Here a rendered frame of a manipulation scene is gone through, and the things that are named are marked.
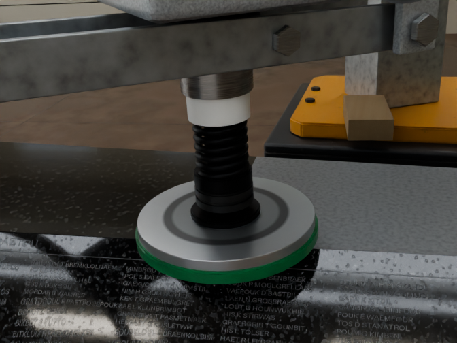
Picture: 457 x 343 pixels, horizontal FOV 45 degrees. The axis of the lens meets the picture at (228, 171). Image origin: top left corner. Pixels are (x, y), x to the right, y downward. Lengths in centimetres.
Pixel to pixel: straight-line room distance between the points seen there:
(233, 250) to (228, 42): 21
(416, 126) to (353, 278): 75
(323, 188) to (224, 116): 31
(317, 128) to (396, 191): 58
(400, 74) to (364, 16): 89
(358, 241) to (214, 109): 26
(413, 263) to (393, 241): 4
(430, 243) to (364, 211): 11
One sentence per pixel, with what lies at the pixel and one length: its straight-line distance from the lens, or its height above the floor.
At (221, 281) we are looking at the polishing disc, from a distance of 58.
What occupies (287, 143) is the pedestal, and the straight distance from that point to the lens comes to 137.
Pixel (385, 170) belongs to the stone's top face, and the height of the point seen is 87.
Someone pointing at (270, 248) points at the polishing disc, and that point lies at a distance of 58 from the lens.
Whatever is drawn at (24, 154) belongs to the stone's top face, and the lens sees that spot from 111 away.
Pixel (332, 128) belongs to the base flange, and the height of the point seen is 77.
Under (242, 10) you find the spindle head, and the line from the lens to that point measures 48.
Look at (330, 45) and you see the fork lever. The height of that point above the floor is 112.
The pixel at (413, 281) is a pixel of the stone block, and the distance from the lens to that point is 69.
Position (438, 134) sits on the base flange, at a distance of 139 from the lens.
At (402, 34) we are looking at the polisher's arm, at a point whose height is 112.
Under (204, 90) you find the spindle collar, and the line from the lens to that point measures 56.
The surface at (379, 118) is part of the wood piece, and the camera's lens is 127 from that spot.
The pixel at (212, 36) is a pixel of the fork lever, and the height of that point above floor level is 114.
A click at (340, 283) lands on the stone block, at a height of 84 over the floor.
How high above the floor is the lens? 123
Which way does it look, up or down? 24 degrees down
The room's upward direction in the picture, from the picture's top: 4 degrees counter-clockwise
